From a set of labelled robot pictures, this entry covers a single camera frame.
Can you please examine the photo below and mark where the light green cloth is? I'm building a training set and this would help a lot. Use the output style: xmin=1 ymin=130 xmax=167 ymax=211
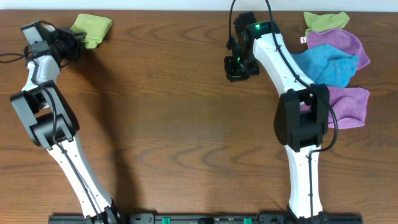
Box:
xmin=71 ymin=14 xmax=113 ymax=49

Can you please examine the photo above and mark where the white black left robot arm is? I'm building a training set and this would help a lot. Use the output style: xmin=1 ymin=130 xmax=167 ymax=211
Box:
xmin=10 ymin=24 xmax=122 ymax=223

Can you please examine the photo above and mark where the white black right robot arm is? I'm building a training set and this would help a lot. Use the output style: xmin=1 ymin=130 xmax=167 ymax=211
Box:
xmin=224 ymin=12 xmax=330 ymax=223

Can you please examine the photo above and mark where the blue cloth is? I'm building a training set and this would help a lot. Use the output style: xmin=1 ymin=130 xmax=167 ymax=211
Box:
xmin=291 ymin=44 xmax=359 ymax=88

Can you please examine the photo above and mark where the small green cloth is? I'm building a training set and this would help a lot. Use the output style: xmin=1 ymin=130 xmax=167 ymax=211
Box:
xmin=303 ymin=12 xmax=349 ymax=37

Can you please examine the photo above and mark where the upper purple cloth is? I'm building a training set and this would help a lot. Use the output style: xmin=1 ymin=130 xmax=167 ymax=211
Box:
xmin=300 ymin=28 xmax=371 ymax=70

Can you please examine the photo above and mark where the purple cloth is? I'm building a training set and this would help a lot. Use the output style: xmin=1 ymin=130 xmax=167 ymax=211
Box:
xmin=328 ymin=86 xmax=370 ymax=129
xmin=300 ymin=28 xmax=371 ymax=70

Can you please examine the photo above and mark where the lower purple cloth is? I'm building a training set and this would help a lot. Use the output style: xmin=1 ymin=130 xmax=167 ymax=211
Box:
xmin=328 ymin=86 xmax=370 ymax=129

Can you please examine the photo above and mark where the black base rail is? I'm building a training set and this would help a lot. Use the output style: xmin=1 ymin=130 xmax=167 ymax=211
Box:
xmin=48 ymin=212 xmax=364 ymax=224

